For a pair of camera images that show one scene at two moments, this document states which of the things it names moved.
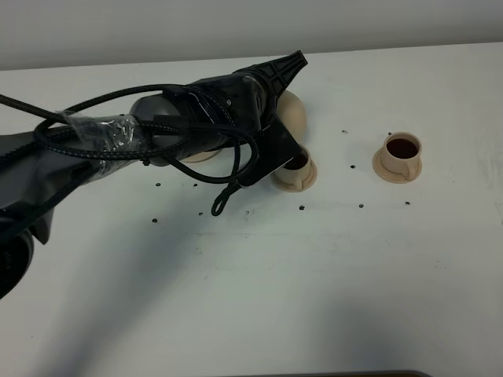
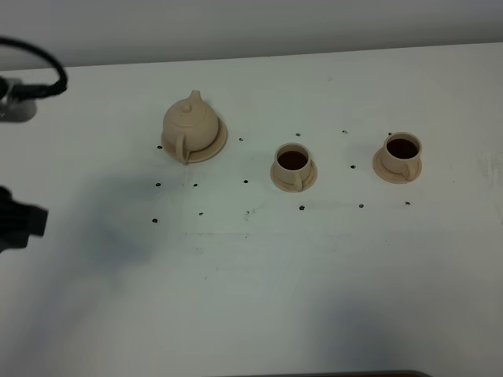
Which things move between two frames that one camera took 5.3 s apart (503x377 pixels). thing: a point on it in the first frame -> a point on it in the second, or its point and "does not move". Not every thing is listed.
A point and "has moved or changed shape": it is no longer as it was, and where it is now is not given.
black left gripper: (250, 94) -> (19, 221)
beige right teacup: (401, 153) does not move
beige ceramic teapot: (291, 109) has moved or changed shape
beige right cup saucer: (389, 175) does not move
